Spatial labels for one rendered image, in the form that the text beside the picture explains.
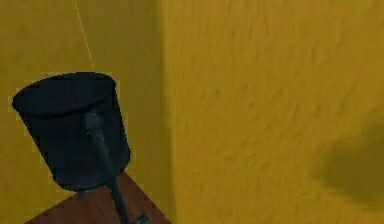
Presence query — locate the brown wooden table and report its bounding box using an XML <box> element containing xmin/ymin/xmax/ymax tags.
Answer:
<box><xmin>23</xmin><ymin>170</ymin><xmax>173</xmax><ymax>224</ymax></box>

